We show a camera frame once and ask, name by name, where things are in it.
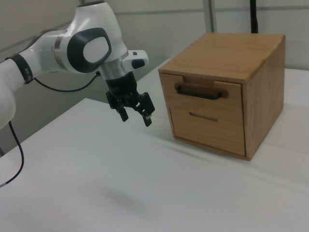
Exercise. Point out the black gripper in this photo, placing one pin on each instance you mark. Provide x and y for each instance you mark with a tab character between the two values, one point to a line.
122	85

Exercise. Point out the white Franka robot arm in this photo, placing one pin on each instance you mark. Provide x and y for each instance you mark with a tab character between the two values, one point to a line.
94	50

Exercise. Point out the wooden drawer chest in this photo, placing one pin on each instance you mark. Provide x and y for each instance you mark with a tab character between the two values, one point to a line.
263	96

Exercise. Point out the black background pole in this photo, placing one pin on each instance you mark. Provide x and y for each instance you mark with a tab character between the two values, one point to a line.
254	17

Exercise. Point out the grey upright partition post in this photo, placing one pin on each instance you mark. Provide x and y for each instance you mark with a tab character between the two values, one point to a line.
211	14

